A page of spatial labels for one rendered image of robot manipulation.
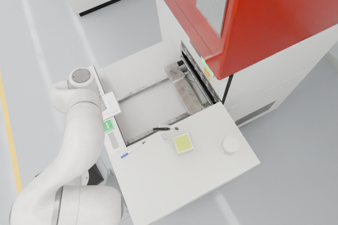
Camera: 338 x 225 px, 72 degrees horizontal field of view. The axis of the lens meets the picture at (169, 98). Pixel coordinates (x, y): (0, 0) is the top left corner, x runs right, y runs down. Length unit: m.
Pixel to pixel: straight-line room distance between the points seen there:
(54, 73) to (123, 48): 0.81
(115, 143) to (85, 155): 0.70
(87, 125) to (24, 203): 0.18
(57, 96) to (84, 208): 0.37
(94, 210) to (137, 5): 2.75
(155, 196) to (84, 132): 0.67
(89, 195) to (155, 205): 0.59
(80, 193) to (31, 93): 2.34
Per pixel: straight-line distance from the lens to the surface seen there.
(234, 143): 1.07
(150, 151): 1.15
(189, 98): 1.32
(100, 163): 1.36
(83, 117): 0.55
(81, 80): 0.83
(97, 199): 0.57
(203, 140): 1.15
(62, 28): 3.19
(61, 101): 0.79
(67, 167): 0.53
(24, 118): 2.75
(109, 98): 1.30
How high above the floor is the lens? 2.08
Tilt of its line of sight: 65 degrees down
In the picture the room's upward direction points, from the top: 11 degrees counter-clockwise
